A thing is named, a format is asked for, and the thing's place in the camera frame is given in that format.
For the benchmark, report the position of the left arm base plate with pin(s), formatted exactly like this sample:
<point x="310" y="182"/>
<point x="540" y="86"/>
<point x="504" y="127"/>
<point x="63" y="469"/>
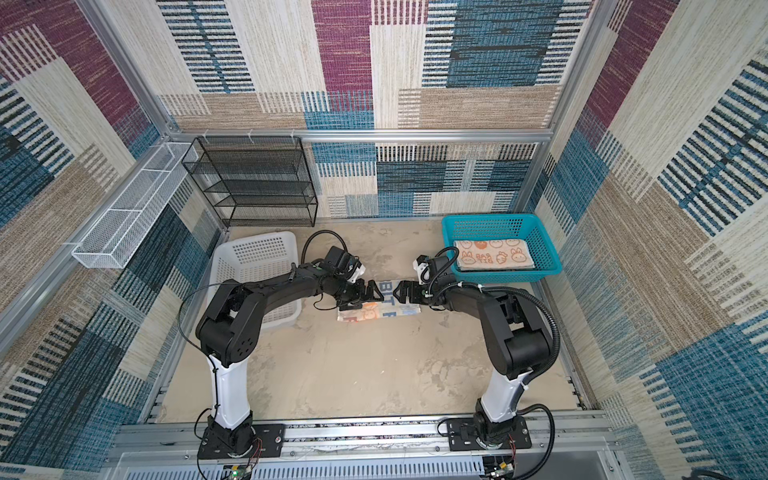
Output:
<point x="244" y="442"/>

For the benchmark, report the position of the teal plastic basket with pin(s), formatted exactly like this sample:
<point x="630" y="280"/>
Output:
<point x="525" y="227"/>

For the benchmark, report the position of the black wire shelf rack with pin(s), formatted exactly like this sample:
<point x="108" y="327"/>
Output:
<point x="254" y="181"/>

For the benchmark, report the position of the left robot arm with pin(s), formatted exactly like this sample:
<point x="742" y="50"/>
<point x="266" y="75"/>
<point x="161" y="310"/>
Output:
<point x="229" y="331"/>

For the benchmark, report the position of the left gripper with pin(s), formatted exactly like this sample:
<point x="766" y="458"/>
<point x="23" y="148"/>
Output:
<point x="356" y="302"/>

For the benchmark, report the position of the white plastic basket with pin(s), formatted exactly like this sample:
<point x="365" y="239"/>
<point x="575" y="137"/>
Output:
<point x="254" y="258"/>

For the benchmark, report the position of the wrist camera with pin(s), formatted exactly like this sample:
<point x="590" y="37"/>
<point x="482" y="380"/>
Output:
<point x="342" y="263"/>
<point x="426" y="266"/>

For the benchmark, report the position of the aluminium front rail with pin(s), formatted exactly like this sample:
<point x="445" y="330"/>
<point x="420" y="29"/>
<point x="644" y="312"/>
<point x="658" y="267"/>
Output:
<point x="361" y="437"/>

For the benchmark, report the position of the orange bunny towel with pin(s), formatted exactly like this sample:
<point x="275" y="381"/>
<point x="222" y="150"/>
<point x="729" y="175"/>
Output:
<point x="506" y="254"/>

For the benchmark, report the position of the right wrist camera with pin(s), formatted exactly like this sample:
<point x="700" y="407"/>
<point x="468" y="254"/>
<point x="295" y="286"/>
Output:
<point x="426" y="266"/>

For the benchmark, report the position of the orange rabbit towel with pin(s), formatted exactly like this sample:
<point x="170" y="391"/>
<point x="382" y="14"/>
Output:
<point x="388" y="308"/>

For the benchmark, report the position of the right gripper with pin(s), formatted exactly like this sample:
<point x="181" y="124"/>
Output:
<point x="414" y="287"/>

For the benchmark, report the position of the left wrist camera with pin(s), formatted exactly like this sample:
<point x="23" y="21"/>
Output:
<point x="342" y="263"/>

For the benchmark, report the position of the white mesh wall tray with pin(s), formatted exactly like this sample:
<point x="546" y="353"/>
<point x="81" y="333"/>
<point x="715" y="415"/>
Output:
<point x="116" y="236"/>

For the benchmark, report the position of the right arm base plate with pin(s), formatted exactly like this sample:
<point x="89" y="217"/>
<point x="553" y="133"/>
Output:
<point x="475" y="433"/>

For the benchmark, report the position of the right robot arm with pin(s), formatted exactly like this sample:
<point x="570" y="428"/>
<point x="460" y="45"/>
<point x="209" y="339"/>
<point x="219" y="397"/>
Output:
<point x="521" y="341"/>

